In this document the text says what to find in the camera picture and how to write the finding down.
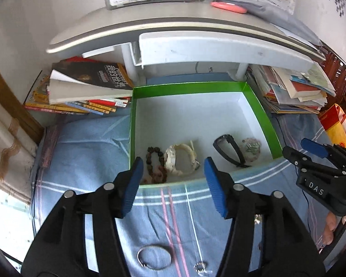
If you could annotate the yellow red gift bag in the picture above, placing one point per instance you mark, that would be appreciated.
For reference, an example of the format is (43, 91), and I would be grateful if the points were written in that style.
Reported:
(337, 132)

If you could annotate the grey flat pouch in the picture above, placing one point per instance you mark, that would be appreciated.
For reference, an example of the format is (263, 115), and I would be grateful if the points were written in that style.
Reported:
(276, 17)

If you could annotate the silver bangle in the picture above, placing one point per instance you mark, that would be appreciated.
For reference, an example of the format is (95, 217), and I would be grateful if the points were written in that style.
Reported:
(142, 264)

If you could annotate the green cardboard box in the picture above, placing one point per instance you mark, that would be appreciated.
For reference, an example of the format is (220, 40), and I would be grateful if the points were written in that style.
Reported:
(190, 115)

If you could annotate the book stack with dark cover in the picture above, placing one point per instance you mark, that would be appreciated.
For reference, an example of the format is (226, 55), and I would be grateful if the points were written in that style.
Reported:
(75, 92)

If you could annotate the blue checked tablecloth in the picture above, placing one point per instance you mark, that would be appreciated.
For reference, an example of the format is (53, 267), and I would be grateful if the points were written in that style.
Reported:
(89, 155)

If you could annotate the person's right hand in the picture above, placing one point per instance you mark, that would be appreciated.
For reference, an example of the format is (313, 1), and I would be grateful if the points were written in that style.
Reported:
(332, 226)

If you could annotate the grey white desk shelf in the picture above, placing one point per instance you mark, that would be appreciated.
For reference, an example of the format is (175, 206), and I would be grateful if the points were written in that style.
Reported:
(190, 46)

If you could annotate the book stack with green cover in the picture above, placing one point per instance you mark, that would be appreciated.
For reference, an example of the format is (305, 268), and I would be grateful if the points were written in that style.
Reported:
(291, 92)

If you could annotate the small silver trinket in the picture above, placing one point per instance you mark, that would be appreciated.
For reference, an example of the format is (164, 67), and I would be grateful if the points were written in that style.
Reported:
(258, 219)

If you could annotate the white wrist watch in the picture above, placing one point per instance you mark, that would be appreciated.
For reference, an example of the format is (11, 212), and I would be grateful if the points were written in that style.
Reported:
(170, 158)

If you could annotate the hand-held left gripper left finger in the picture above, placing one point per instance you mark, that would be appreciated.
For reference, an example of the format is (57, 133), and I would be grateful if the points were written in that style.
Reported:
(132, 187)

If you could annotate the silver ornate brooch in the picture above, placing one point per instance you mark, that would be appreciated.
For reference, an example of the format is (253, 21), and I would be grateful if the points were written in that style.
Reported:
(250, 148)

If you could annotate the black wristband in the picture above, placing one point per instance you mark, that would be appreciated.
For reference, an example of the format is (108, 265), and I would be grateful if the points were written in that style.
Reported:
(217, 147)

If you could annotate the beige curtain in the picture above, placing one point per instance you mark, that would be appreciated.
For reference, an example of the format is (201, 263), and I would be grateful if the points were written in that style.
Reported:
(8, 150)

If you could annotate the brown wooden window frame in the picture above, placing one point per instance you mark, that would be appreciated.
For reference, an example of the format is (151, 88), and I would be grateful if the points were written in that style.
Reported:
(17, 104)

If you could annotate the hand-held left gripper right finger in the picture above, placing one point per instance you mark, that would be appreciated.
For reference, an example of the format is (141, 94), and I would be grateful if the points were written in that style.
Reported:
(216, 190)

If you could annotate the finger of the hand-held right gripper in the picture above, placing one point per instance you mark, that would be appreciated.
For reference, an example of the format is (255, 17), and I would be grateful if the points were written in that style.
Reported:
(297, 157)
(314, 147)

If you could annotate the flat pink round case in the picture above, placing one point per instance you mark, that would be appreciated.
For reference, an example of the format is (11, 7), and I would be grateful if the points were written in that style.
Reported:
(227, 6)

